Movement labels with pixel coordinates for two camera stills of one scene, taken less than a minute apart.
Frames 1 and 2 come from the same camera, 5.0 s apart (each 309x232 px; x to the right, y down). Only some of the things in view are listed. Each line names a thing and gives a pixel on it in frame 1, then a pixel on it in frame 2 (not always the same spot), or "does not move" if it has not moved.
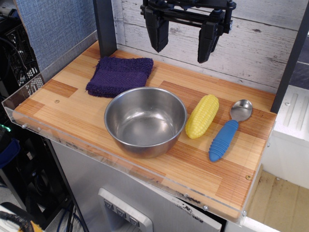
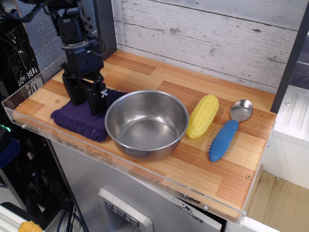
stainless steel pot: [146, 123] does not move
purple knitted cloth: [113, 76] to [78, 119]
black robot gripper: [211, 15] to [84, 60]
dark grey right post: [294, 56] does not move
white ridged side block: [287, 155] does not move
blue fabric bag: [10, 152] does not move
